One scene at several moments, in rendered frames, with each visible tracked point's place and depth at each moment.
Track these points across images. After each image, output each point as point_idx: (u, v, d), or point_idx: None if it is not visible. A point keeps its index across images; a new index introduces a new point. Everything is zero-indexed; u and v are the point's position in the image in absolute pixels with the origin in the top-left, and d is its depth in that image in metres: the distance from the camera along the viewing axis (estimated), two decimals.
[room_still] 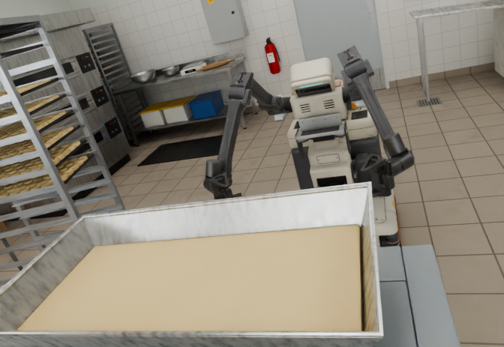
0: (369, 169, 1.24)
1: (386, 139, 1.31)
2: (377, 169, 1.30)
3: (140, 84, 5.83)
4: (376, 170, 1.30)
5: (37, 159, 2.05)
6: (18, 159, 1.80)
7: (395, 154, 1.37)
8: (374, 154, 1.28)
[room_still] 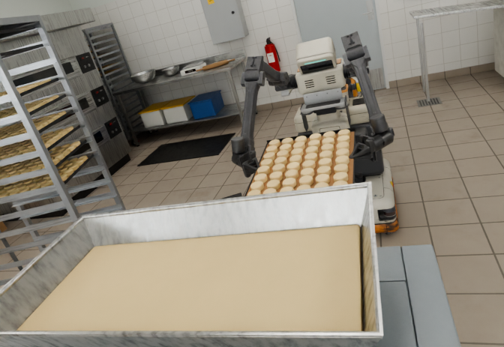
0: (356, 156, 1.47)
1: (373, 119, 1.50)
2: None
3: (140, 84, 5.83)
4: None
5: (37, 159, 2.05)
6: (18, 159, 1.80)
7: None
8: (361, 143, 1.51)
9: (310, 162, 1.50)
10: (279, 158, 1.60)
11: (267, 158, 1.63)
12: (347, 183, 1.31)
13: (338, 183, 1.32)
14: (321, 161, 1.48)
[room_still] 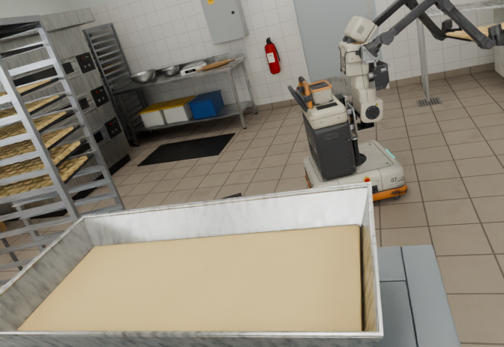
0: None
1: (451, 19, 2.96)
2: None
3: (140, 84, 5.83)
4: None
5: (37, 159, 2.05)
6: (18, 159, 1.80)
7: (445, 31, 3.01)
8: None
9: None
10: None
11: None
12: (501, 23, 2.89)
13: None
14: (487, 28, 2.80)
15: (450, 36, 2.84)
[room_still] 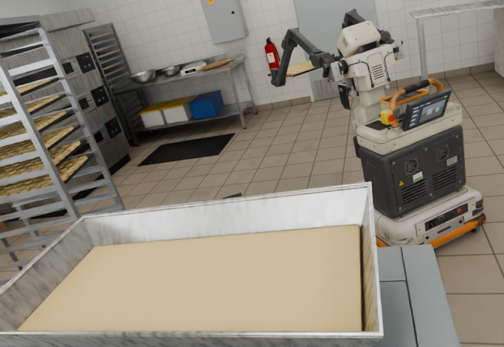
0: None
1: (274, 67, 3.04)
2: None
3: (140, 84, 5.83)
4: None
5: (37, 159, 2.05)
6: (18, 159, 1.80)
7: None
8: None
9: (298, 67, 3.25)
10: None
11: None
12: None
13: None
14: (292, 69, 3.25)
15: (303, 72, 3.01)
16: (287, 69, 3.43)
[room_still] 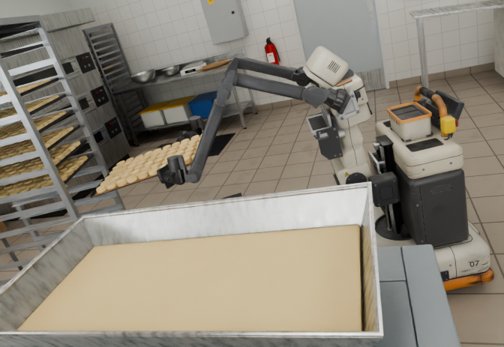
0: (157, 174, 1.83)
1: (168, 157, 1.71)
2: None
3: (140, 84, 5.83)
4: None
5: (37, 159, 2.05)
6: (18, 159, 1.80)
7: None
8: None
9: (158, 160, 1.99)
10: (175, 146, 2.11)
11: (181, 142, 2.16)
12: (120, 183, 1.88)
13: (121, 180, 1.90)
14: (156, 163, 1.95)
15: None
16: (124, 173, 2.00)
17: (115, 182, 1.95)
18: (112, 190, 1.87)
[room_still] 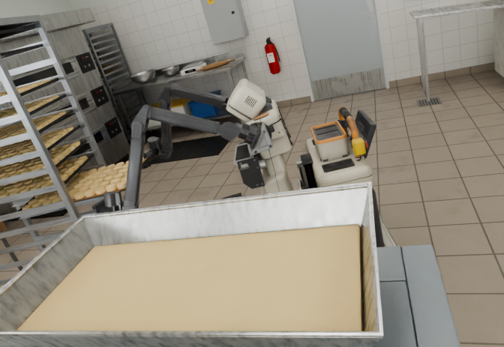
0: None
1: (106, 192, 1.71)
2: None
3: (140, 84, 5.83)
4: None
5: (37, 159, 2.05)
6: (18, 159, 1.80)
7: (121, 207, 1.72)
8: (101, 200, 1.78)
9: (88, 183, 2.04)
10: (109, 169, 2.16)
11: (115, 165, 2.21)
12: (45, 204, 1.93)
13: (47, 201, 1.95)
14: (84, 186, 2.00)
15: None
16: (54, 192, 2.05)
17: (42, 201, 1.99)
18: None
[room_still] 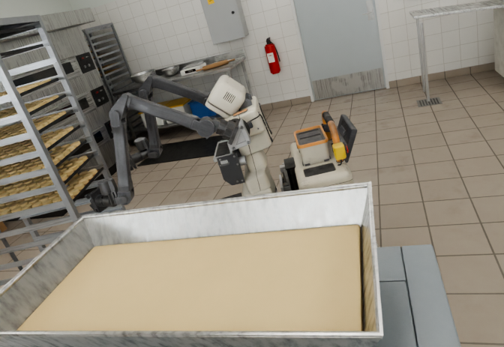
0: None
1: (100, 180, 1.78)
2: None
3: (140, 84, 5.83)
4: None
5: (37, 159, 2.05)
6: (18, 159, 1.80)
7: (117, 192, 1.79)
8: None
9: (38, 195, 2.07)
10: None
11: None
12: None
13: None
14: (34, 198, 2.03)
15: (77, 193, 1.98)
16: (5, 204, 2.08)
17: None
18: None
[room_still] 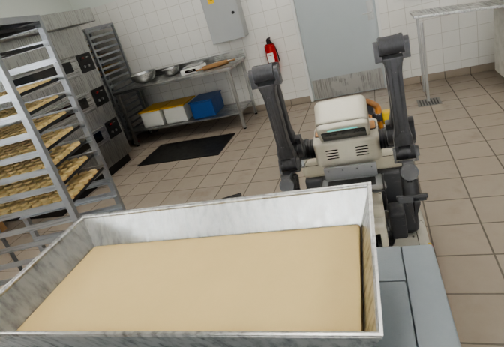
0: (414, 217, 1.36)
1: (405, 179, 1.30)
2: (421, 198, 1.38)
3: (140, 84, 5.83)
4: (422, 200, 1.38)
5: (37, 159, 2.05)
6: (18, 159, 1.80)
7: None
8: None
9: (38, 195, 2.07)
10: None
11: None
12: None
13: None
14: (34, 198, 2.03)
15: (77, 193, 1.98)
16: (5, 204, 2.08)
17: None
18: None
